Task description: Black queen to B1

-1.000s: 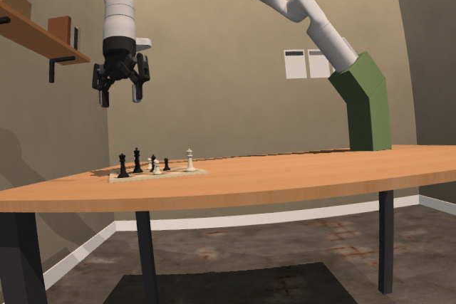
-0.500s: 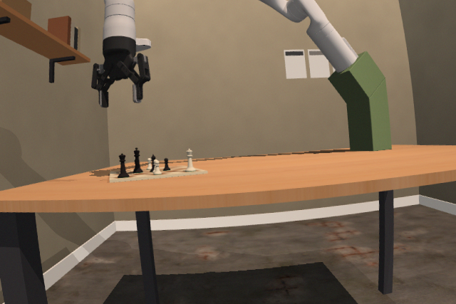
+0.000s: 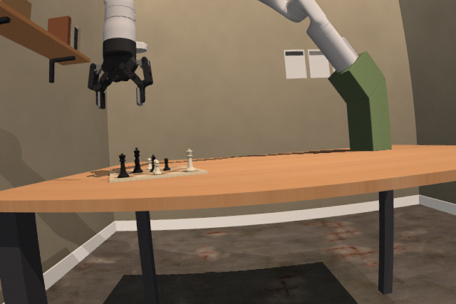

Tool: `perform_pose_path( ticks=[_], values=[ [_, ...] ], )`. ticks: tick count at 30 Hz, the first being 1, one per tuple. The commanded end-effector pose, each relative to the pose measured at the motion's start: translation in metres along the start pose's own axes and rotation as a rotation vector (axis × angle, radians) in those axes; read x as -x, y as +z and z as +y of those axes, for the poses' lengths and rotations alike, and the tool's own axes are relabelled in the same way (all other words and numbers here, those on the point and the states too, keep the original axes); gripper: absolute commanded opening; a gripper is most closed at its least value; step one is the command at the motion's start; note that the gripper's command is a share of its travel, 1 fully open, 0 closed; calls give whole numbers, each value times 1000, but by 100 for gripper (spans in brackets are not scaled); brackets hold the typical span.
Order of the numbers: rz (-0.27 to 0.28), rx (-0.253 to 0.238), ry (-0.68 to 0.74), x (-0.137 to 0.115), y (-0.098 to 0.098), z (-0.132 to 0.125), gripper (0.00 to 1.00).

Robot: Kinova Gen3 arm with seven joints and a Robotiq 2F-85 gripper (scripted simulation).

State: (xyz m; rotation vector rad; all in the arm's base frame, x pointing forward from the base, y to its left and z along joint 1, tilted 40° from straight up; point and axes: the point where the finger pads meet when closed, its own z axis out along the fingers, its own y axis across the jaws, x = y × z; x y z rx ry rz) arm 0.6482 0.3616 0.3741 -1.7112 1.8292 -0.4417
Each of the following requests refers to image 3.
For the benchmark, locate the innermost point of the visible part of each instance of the wooden chessboard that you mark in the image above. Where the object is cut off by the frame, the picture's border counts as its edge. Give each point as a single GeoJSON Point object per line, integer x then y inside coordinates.
{"type": "Point", "coordinates": [147, 174]}

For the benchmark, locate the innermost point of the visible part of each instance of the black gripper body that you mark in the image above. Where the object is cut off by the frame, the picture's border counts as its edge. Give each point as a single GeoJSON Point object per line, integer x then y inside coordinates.
{"type": "Point", "coordinates": [116, 51]}

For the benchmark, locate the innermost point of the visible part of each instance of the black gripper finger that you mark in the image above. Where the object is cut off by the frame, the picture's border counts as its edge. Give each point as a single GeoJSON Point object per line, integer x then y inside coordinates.
{"type": "Point", "coordinates": [99, 87]}
{"type": "Point", "coordinates": [144, 63]}

